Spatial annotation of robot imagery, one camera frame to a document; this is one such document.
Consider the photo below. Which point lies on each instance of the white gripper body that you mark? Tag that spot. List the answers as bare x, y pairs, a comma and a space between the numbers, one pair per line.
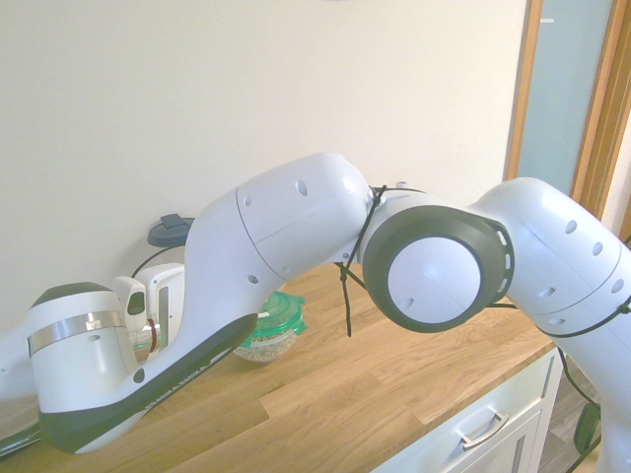
165, 295

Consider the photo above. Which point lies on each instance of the green round container lid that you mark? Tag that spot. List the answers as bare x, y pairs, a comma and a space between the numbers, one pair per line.
283, 313

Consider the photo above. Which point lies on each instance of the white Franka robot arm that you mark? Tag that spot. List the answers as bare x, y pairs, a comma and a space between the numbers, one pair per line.
296, 222

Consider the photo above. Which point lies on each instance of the clear pitcher with dark lid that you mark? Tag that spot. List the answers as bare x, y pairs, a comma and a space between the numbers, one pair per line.
170, 230

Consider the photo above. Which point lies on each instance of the glass food container dark lid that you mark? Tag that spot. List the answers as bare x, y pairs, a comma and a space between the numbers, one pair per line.
20, 438

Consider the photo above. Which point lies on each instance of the clear plastic cereal bowl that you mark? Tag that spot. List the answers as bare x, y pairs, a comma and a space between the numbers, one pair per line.
266, 350

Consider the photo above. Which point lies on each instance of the wooden framed glass door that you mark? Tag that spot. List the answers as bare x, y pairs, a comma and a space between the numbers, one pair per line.
562, 98

